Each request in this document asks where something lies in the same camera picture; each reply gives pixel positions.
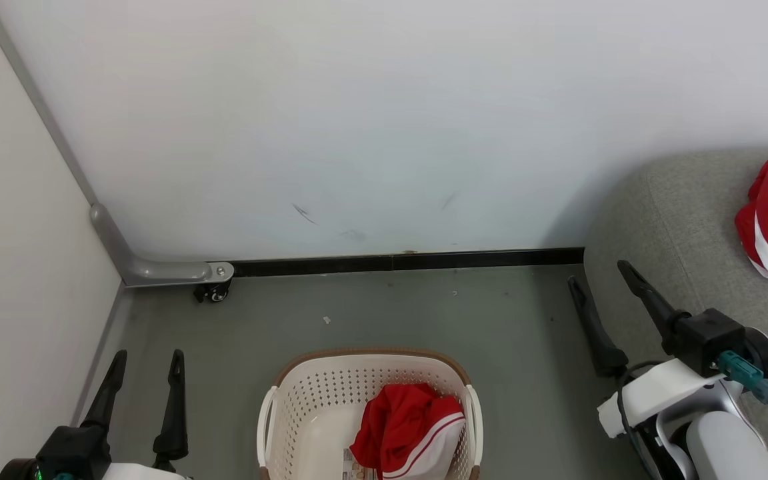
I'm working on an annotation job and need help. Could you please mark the red jersey white striped sleeves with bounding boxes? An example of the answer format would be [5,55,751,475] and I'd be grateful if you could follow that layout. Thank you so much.
[349,383,467,480]

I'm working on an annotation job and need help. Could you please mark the barcode label sticker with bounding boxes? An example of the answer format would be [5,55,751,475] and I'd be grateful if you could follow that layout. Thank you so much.
[343,448,378,480]

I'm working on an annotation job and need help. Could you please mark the teal cable connector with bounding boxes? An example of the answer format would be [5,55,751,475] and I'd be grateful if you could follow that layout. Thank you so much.
[717,350,768,405]

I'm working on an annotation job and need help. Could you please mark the black baseboard strip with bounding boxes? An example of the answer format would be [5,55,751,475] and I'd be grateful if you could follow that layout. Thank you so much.
[231,247,585,279]

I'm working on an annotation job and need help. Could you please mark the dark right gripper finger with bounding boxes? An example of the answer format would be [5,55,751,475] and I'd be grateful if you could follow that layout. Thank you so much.
[567,275,630,379]
[617,259,685,342]

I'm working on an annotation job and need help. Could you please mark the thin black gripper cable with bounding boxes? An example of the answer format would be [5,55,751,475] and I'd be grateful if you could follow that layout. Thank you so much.
[616,363,665,480]

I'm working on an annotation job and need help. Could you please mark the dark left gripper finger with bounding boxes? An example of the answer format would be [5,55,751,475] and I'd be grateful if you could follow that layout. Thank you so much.
[80,349,129,431]
[152,348,190,472]

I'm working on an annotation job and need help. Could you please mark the grey metal partition frame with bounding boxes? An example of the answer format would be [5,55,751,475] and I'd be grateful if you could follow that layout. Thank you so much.
[0,0,235,289]

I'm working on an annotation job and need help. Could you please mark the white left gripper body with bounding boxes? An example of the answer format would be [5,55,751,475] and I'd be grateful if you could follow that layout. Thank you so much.
[99,462,193,480]

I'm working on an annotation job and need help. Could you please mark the grey wall skirting strip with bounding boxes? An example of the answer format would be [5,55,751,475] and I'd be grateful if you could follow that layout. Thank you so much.
[71,287,133,427]

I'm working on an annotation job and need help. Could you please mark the grey fabric sofa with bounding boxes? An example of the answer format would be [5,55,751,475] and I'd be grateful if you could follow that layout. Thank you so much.
[583,148,768,480]

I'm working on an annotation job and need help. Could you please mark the black caster wheel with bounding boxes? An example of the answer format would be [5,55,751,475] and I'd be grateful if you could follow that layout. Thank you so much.
[193,280,232,304]

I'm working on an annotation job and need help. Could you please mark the cream plastic laundry basket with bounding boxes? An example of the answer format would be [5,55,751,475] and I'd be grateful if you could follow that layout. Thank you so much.
[257,347,484,480]

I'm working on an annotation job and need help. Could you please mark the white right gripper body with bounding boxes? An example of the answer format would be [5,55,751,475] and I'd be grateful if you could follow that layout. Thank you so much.
[597,358,726,439]

